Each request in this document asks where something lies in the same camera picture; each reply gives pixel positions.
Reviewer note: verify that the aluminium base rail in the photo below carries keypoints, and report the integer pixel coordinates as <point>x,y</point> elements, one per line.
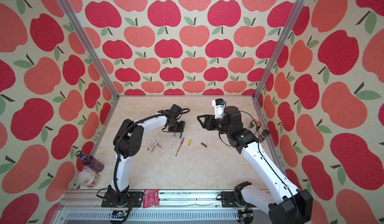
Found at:
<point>175,207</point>

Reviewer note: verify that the brown spice jar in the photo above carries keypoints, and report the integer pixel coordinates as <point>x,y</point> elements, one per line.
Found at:
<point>263,135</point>

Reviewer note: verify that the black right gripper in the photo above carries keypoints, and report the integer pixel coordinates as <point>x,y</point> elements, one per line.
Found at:
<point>209,118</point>

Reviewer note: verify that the pink snack packet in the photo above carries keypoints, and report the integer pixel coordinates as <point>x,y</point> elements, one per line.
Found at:
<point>151,198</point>

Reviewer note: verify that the purple drink bottle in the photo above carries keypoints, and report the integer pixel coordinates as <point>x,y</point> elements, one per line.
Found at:
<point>90,162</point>

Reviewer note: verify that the red gel pen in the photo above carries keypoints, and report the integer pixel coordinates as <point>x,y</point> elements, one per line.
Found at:
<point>182,141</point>

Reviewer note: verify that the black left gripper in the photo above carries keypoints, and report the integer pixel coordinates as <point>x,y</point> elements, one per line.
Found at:
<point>181,129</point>

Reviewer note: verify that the aluminium frame post left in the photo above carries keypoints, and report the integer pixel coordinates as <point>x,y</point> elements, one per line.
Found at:
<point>89,47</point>

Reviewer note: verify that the clear plastic cup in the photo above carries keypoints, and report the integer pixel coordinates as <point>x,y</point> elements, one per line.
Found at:
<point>88,179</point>

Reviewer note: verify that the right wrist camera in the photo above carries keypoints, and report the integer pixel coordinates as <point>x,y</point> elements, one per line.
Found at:
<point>219,105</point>

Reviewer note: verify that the aluminium frame post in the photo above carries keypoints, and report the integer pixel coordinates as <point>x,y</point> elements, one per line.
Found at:
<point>286,31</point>
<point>89,47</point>

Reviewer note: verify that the green drink can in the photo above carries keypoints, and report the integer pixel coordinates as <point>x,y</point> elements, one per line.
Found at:
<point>255,124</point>

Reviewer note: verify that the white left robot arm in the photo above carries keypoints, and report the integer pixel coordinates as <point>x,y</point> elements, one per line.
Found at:
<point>128,141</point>

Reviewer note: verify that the aluminium frame post right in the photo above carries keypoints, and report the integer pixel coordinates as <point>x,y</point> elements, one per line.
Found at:
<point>286,31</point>

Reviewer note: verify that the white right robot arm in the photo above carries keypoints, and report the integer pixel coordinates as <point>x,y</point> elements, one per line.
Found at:
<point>285,203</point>

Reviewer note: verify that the white pen black tip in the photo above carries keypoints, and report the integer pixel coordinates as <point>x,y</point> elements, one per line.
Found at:
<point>150,147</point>

